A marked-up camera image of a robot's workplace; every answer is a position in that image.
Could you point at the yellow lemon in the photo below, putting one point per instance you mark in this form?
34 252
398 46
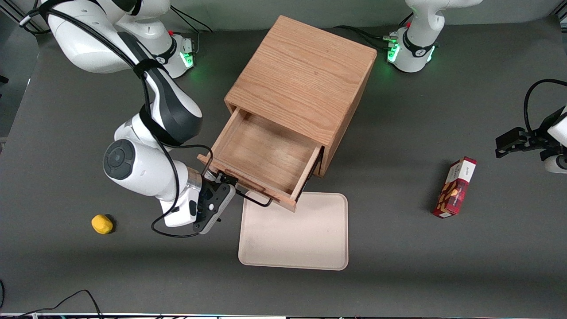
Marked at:
102 224

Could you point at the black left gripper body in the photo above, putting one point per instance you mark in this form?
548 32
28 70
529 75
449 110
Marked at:
535 138

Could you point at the aluminium frame rail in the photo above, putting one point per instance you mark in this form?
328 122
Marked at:
11 9

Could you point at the beige plastic tray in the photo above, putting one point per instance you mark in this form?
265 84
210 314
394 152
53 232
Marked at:
301 239

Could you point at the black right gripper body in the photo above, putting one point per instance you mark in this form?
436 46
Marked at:
208 183

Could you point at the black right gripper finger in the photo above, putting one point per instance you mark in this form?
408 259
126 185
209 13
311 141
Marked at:
224 177
234 182

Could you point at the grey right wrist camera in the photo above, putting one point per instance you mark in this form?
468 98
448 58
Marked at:
179 212

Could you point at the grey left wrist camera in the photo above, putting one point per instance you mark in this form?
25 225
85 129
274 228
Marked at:
553 165

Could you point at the red plaid cookie box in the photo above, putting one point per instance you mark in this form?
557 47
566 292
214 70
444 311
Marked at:
455 190

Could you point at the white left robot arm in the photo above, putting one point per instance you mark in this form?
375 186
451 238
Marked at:
416 44

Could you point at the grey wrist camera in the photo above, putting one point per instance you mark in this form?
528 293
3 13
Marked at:
179 212
553 165

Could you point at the oak wooden drawer cabinet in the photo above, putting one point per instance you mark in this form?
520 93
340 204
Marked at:
301 75

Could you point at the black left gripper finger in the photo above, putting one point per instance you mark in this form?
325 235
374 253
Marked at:
511 138
509 151

